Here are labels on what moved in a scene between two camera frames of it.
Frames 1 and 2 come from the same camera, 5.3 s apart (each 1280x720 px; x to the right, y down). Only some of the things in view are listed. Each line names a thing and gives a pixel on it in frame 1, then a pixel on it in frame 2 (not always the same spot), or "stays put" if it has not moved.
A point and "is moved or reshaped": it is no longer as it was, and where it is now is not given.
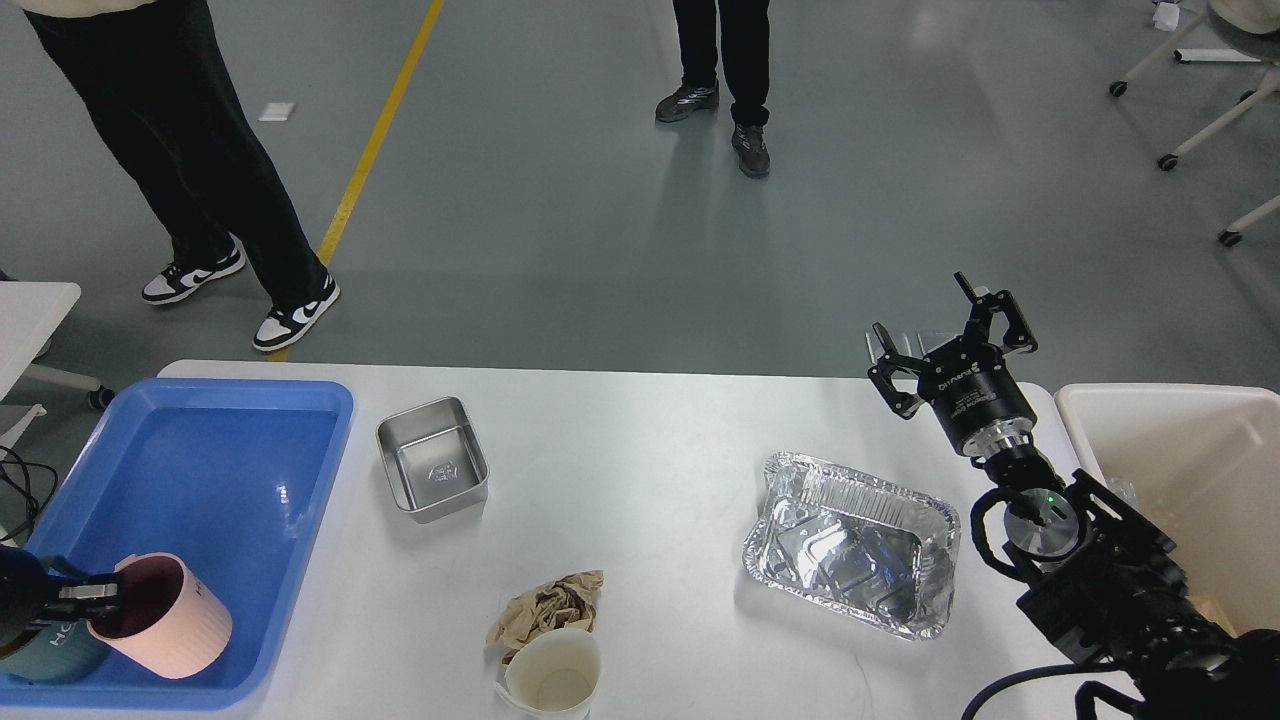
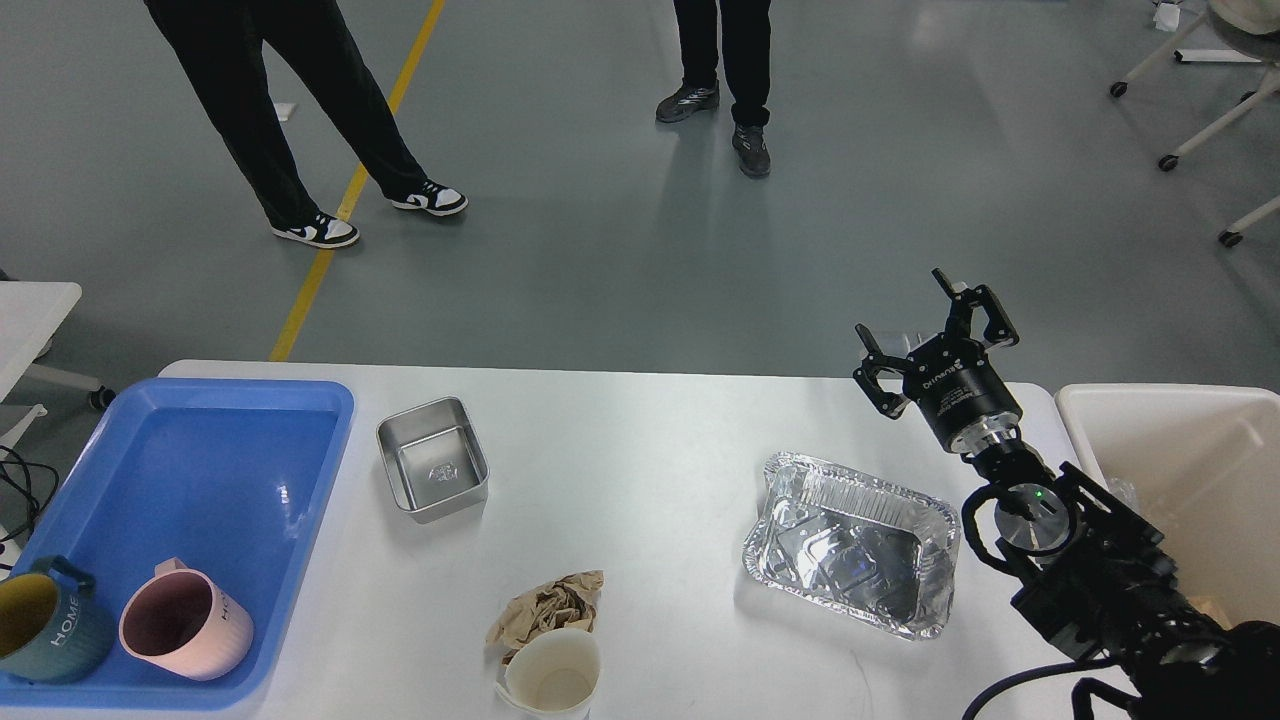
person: [150, 73] -> [217, 46]
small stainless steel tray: [433, 461] stays put
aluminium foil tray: [873, 551] stays put
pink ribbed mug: [171, 622] is moved or reshaped
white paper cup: [555, 677] stays put
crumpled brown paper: [569, 602] stays put
